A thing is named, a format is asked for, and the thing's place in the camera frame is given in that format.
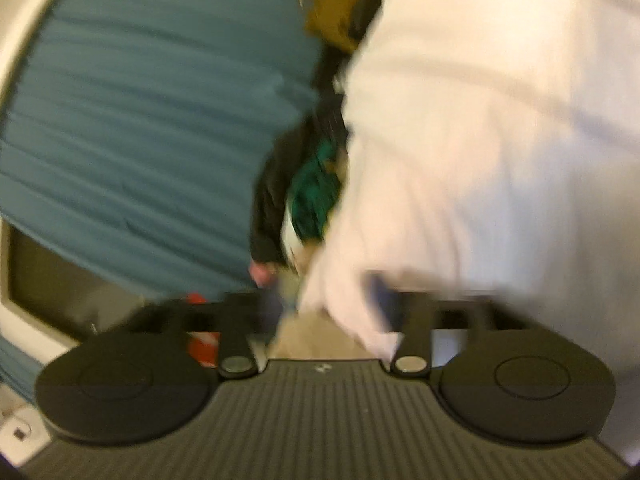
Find red cloth bag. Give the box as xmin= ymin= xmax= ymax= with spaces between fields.
xmin=184 ymin=291 xmax=222 ymax=369

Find beige trousers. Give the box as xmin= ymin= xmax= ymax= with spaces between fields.
xmin=267 ymin=310 xmax=373 ymax=361

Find yellow brown paper bag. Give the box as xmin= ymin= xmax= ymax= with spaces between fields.
xmin=298 ymin=0 xmax=358 ymax=54

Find pile of mixed clothes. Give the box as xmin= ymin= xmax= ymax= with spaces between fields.
xmin=250 ymin=94 xmax=349 ymax=287

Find large blue curtain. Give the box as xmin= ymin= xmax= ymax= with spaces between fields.
xmin=1 ymin=0 xmax=320 ymax=298

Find dark window door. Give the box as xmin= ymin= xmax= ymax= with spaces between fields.
xmin=8 ymin=226 xmax=149 ymax=340

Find black bag on bed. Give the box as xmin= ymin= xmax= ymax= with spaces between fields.
xmin=314 ymin=0 xmax=382 ymax=96

